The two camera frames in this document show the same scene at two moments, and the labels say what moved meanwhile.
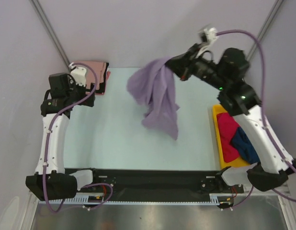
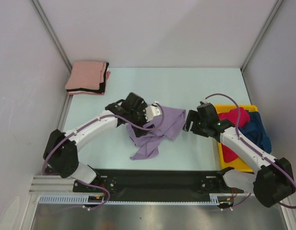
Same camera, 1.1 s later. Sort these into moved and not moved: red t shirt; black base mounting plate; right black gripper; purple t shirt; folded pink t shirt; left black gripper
Moved: purple t shirt; left black gripper; right black gripper
Not moved: black base mounting plate; red t shirt; folded pink t shirt
